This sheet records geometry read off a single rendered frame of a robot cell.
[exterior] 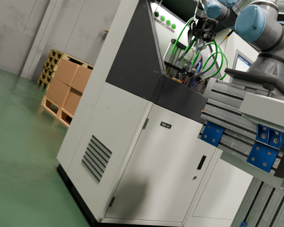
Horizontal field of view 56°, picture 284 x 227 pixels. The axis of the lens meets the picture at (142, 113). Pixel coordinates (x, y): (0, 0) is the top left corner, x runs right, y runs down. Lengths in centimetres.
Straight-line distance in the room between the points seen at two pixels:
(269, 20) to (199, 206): 138
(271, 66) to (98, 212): 113
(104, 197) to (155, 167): 33
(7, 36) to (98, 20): 263
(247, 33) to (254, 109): 29
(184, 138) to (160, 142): 18
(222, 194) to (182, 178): 49
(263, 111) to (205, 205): 129
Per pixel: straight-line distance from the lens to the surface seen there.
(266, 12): 110
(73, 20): 840
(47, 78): 749
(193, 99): 161
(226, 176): 212
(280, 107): 91
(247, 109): 95
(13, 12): 793
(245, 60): 241
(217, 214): 227
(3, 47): 791
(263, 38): 109
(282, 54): 116
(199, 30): 158
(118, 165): 150
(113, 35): 209
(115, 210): 160
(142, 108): 145
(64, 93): 417
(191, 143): 171
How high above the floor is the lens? 80
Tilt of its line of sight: 3 degrees down
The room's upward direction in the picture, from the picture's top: 23 degrees clockwise
